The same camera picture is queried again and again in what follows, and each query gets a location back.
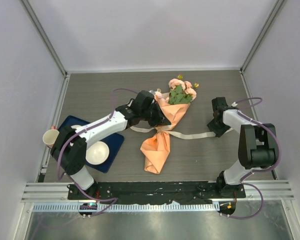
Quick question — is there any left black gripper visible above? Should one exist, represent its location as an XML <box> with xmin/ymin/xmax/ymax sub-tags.
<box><xmin>140</xmin><ymin>101</ymin><xmax>171</xmax><ymax>128</ymax></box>

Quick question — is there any cream ribbon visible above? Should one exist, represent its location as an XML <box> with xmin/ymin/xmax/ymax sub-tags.
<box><xmin>131</xmin><ymin>126</ymin><xmax>216</xmax><ymax>140</ymax></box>

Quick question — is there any kraft wrapping paper sheet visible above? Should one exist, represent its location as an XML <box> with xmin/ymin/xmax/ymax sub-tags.
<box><xmin>140</xmin><ymin>96</ymin><xmax>191</xmax><ymax>174</ymax></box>

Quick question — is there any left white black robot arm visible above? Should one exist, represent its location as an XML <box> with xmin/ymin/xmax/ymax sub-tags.
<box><xmin>50</xmin><ymin>90</ymin><xmax>171</xmax><ymax>200</ymax></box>

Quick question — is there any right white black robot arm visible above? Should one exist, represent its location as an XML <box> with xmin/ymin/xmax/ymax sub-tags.
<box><xmin>207</xmin><ymin>97</ymin><xmax>282</xmax><ymax>198</ymax></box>

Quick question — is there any dark blue tray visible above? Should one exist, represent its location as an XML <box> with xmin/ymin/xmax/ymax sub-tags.
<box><xmin>57</xmin><ymin>115</ymin><xmax>125</xmax><ymax>174</ymax></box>

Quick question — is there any white bowl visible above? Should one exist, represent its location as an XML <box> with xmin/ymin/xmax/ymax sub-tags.
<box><xmin>86</xmin><ymin>141</ymin><xmax>110</xmax><ymax>165</ymax></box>

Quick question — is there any brown rimmed cream bowl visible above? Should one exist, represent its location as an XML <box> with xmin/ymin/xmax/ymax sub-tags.
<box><xmin>71</xmin><ymin>124</ymin><xmax>83</xmax><ymax>132</ymax></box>

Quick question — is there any pink cup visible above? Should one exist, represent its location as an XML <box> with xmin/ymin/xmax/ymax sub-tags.
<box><xmin>42</xmin><ymin>126</ymin><xmax>60</xmax><ymax>149</ymax></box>

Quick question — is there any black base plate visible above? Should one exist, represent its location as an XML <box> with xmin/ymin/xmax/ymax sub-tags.
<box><xmin>67</xmin><ymin>181</ymin><xmax>247</xmax><ymax>205</ymax></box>

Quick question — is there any slotted white cable duct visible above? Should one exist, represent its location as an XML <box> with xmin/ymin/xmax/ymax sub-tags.
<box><xmin>32</xmin><ymin>201</ymin><xmax>220</xmax><ymax>213</ymax></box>

